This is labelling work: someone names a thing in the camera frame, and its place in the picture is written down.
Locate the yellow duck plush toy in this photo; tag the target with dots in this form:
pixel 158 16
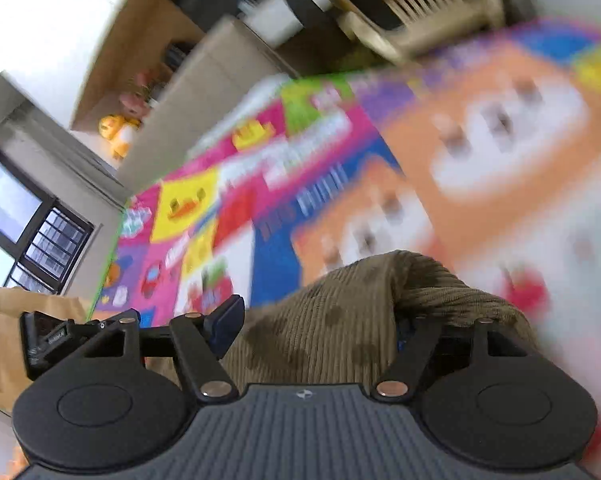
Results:
pixel 119 131

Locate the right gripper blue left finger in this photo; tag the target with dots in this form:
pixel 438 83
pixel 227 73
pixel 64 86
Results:
pixel 200 342

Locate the pink bunny plush toy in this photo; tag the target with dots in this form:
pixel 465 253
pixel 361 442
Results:
pixel 137 95

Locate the white desk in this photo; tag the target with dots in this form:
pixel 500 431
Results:
pixel 273 21

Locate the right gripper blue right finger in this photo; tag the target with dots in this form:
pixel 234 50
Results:
pixel 417 340

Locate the beige mesh office chair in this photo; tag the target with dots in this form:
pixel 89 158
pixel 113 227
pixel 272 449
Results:
pixel 397 30

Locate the brown polka dot corduroy garment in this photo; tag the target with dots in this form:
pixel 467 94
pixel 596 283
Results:
pixel 342 328

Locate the brown paper bag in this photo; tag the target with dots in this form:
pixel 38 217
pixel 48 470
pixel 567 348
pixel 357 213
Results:
pixel 14 302

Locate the colourful cartoon play mat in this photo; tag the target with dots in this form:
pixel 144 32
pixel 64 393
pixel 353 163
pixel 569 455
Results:
pixel 488 160

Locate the white bed sheet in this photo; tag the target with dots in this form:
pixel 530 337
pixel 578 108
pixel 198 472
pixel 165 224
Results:
pixel 255 100

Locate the beige upholstered headboard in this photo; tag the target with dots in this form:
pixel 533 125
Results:
pixel 228 62

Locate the black framed window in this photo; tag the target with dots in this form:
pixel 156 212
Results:
pixel 41 240

